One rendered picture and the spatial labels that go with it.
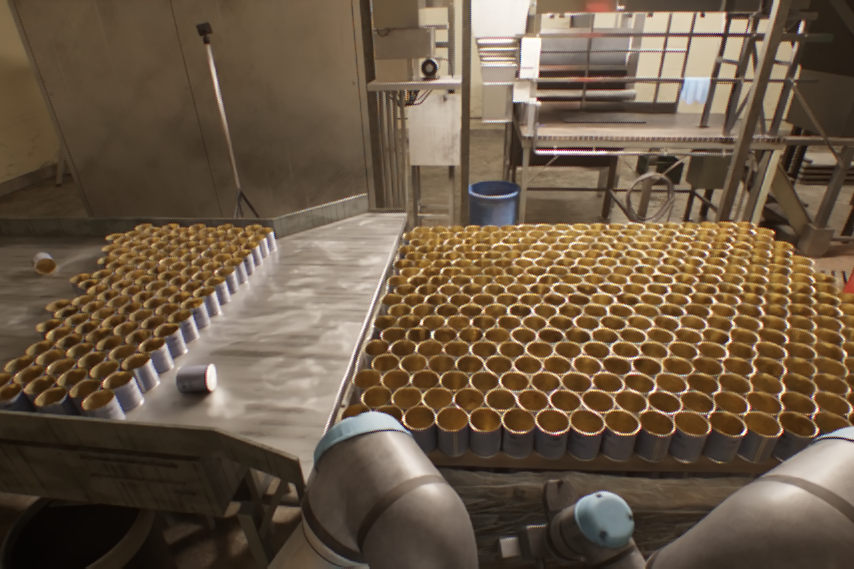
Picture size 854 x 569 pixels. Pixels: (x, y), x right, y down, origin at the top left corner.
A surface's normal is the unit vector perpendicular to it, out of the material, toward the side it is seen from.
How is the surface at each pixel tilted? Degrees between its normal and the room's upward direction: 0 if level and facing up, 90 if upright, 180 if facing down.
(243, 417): 0
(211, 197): 90
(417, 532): 30
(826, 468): 25
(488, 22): 99
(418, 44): 90
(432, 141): 90
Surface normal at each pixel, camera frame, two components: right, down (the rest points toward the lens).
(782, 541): -0.55, -0.66
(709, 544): -0.79, -0.61
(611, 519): 0.15, -0.61
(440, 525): 0.38, -0.58
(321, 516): -0.44, -0.29
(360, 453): -0.31, -0.72
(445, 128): -0.10, 0.49
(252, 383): -0.03, -0.87
